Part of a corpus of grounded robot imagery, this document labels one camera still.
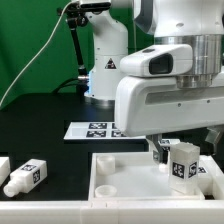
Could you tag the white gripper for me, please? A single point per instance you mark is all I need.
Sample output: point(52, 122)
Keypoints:
point(147, 106)

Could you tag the white square tabletop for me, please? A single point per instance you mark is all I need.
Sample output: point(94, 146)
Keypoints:
point(132, 176)

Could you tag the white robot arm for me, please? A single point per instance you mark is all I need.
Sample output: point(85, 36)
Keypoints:
point(177, 83)

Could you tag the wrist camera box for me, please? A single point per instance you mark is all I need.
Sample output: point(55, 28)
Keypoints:
point(159, 61)

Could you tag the white marker base plate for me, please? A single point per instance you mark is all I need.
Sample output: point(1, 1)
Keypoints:
point(93, 130)

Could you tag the white U-shaped fixture wall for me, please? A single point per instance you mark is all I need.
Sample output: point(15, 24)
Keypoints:
point(207, 211)

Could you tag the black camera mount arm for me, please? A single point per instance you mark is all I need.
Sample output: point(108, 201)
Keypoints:
point(75, 17)

